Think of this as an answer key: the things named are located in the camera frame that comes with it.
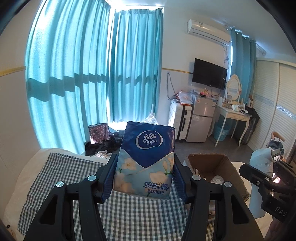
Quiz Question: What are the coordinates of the white small bottle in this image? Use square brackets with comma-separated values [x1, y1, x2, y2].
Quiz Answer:
[249, 146, 276, 219]

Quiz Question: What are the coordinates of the clear plastic bottle red label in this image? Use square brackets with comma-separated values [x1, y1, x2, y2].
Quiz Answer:
[210, 175, 224, 185]

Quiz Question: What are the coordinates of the blue white small packet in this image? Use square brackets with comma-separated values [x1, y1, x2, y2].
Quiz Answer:
[113, 121, 175, 199]

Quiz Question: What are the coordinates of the person's right hand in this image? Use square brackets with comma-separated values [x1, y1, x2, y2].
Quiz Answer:
[264, 219, 284, 241]

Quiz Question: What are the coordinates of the wooden chair with clothes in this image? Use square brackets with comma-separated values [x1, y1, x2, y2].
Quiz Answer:
[266, 132, 285, 158]

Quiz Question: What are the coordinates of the brown cardboard box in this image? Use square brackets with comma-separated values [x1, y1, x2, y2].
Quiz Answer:
[184, 154, 249, 201]

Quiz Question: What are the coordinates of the teal laundry basket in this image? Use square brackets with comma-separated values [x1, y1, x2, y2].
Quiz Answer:
[213, 123, 230, 142]

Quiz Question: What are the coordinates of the white dressing table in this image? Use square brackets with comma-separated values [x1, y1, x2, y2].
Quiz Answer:
[208, 105, 253, 147]

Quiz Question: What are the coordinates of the white louvered wardrobe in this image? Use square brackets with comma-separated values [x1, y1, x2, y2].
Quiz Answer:
[248, 58, 295, 157]

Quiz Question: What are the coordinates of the silver mini fridge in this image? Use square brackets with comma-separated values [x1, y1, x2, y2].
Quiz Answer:
[186, 95, 216, 143]

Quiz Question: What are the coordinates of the oval vanity mirror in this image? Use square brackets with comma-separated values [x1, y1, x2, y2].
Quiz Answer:
[226, 74, 242, 101]

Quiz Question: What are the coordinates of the black clothes pile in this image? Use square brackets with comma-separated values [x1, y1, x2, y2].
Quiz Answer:
[85, 130, 125, 156]

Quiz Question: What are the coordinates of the white suitcase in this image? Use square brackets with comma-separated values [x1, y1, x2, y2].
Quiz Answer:
[168, 102, 192, 140]

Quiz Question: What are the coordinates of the purple patterned bag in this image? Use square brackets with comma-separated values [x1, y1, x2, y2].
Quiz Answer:
[88, 123, 110, 144]

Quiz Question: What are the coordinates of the plastic bag on suitcase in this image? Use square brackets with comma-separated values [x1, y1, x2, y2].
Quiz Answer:
[177, 91, 193, 105]

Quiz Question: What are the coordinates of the large water jug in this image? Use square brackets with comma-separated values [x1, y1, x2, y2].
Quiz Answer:
[144, 113, 158, 125]

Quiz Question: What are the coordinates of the teal corner curtain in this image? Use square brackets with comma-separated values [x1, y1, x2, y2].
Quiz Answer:
[230, 28, 256, 104]

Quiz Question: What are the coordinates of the white air conditioner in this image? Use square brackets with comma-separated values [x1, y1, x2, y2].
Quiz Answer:
[187, 20, 230, 46]

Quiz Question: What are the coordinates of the large teal window curtain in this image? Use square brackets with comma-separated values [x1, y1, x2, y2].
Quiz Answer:
[25, 1, 164, 154]

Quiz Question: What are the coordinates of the black wall television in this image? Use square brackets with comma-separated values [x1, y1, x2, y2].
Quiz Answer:
[192, 58, 227, 90]

